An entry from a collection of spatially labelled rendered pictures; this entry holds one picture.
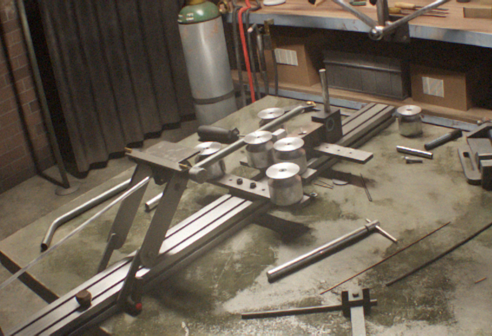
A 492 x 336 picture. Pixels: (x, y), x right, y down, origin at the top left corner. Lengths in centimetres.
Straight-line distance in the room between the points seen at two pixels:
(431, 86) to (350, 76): 40
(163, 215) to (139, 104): 290
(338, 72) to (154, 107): 139
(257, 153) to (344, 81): 169
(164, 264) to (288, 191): 21
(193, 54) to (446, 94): 117
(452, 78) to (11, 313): 201
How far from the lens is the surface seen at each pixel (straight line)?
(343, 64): 267
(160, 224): 85
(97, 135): 350
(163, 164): 85
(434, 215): 96
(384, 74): 257
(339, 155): 107
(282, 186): 92
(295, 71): 284
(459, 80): 239
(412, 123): 121
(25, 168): 379
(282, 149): 100
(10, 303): 267
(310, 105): 138
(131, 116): 365
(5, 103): 367
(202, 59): 287
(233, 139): 128
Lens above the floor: 138
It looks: 26 degrees down
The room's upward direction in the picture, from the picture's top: 10 degrees counter-clockwise
